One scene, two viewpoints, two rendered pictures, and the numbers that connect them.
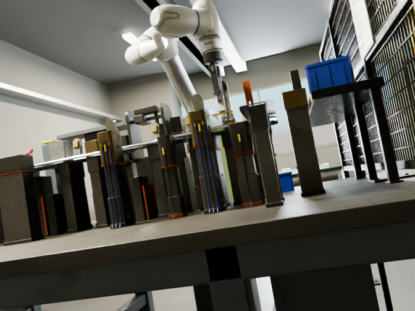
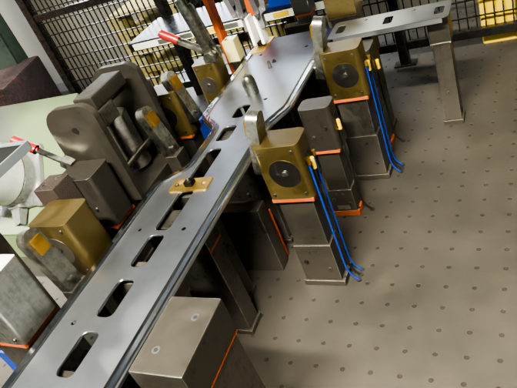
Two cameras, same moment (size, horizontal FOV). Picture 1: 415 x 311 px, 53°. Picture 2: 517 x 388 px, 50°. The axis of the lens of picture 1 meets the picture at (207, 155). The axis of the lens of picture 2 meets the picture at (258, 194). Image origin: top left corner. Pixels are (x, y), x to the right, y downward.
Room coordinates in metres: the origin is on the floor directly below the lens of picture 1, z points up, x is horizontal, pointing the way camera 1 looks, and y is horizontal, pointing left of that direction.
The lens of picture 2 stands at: (1.24, 1.15, 1.50)
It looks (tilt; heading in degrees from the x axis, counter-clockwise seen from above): 33 degrees down; 293
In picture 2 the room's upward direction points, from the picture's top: 23 degrees counter-clockwise
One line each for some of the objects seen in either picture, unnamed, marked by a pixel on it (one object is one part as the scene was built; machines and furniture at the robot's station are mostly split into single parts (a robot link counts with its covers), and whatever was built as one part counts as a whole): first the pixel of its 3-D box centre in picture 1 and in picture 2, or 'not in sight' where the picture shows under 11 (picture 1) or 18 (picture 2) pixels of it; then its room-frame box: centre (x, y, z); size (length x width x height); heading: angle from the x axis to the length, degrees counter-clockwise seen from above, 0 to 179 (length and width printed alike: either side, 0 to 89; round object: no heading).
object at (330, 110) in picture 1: (333, 109); (255, 8); (1.71, -0.55, 1.01); 0.90 x 0.22 x 0.03; 169
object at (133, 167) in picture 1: (131, 178); (121, 242); (1.90, 0.36, 0.89); 0.12 x 0.07 x 0.38; 169
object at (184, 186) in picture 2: not in sight; (189, 182); (1.69, 0.37, 1.01); 0.08 x 0.04 x 0.01; 170
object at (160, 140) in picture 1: (171, 177); (339, 159); (1.45, 0.14, 0.84); 0.10 x 0.05 x 0.29; 169
